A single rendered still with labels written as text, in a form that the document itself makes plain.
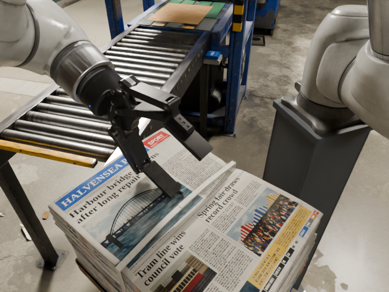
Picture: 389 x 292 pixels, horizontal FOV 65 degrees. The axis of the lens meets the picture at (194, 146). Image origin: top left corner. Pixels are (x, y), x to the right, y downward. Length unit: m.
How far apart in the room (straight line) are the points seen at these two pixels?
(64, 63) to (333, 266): 1.60
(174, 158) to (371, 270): 1.46
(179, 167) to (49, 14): 0.33
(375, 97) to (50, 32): 0.56
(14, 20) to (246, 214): 0.43
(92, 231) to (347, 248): 1.58
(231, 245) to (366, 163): 2.07
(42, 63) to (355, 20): 0.62
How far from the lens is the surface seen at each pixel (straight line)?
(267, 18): 4.43
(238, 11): 1.98
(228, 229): 0.50
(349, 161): 1.00
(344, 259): 1.87
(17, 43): 0.49
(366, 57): 0.64
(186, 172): 0.58
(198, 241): 0.48
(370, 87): 0.64
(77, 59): 0.51
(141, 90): 0.44
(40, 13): 0.53
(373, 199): 2.23
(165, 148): 0.63
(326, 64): 0.78
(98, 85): 0.49
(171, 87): 1.40
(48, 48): 0.52
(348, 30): 0.77
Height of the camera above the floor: 1.46
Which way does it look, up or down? 39 degrees down
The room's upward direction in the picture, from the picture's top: straight up
